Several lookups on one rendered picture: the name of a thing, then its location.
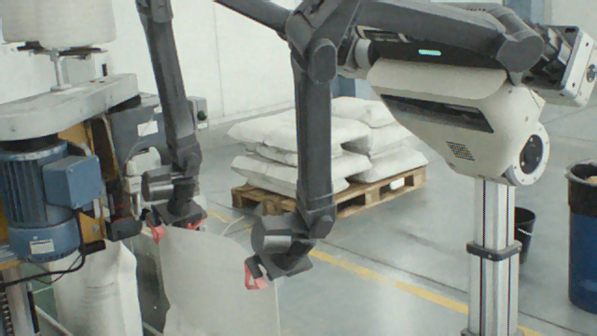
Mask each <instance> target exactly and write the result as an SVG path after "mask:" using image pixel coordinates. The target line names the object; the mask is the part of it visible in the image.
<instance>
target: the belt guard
mask: <svg viewBox="0 0 597 336"><path fill-rule="evenodd" d="M93 80H94V81H95V82H91V81H92V80H89V81H84V82H80V83H77V84H73V85H71V88H73V89H74V88H88V89H84V90H81V91H76V92H71V93H68V94H65V95H51V94H53V93H58V92H60V91H46V92H42V93H38V94H35V95H31V96H27V97H22V99H19V100H15V101H12V102H7V103H3V104H0V140H14V139H24V138H32V137H37V136H44V135H48V134H53V133H59V132H61V131H64V130H66V129H68V127H70V126H72V125H75V124H78V123H79V122H81V121H83V120H85V119H89V118H91V117H93V116H95V114H97V113H99V112H102V111H105V110H106V109H108V108H110V107H112V106H114V105H118V104H120V103H122V101H124V100H126V99H129V98H131V97H133V96H135V95H137V94H139V88H138V80H137V74H135V73H118V75H111V76H107V77H103V80H101V78H100V77H99V78H96V79H93ZM99 81H105V82H99Z"/></svg>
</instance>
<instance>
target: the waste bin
mask: <svg viewBox="0 0 597 336"><path fill-rule="evenodd" d="M563 176H564V177H565V178H567V179H568V205H569V206H570V207H569V249H568V297H569V300H570V301H571V302H572V303H573V304H574V305H576V306H577V307H579V308H581V309H582V310H585V311H587V312H591V313H594V314H596V315H597V183H594V182H590V181H587V180H586V179H585V177H586V178H587V179H588V178H589V177H591V176H597V158H593V159H586V160H581V161H575V162H573V163H571V164H569V165H568V166H565V167H564V169H563Z"/></svg>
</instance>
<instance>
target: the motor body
mask: <svg viewBox="0 0 597 336"><path fill-rule="evenodd" d="M66 148H67V144H66V140H64V139H62V138H59V140H57V141H56V143H54V144H51V145H49V146H45V147H37V148H31V149H23V150H6V149H2V148H0V193H1V199H2V205H3V209H4V215H5V218H6V219H9V221H8V222H7V232H8V234H9V239H10V243H11V248H12V251H13V253H14V255H15V257H16V258H18V259H19V260H21V261H24V262H29V263H46V262H52V261H56V260H60V259H64V258H66V257H68V256H70V255H73V254H74V252H75V251H77V249H78V248H79V245H80V237H79V232H78V226H77V222H76V216H75V214H74V213H72V212H71V210H70V208H69V207H65V206H59V205H51V204H48V201H47V195H46V190H45V183H44V177H43V167H44V166H45V165H47V164H50V163H52V162H55V161H59V160H62V159H64V158H67V157H69V154H68V150H67V149H66Z"/></svg>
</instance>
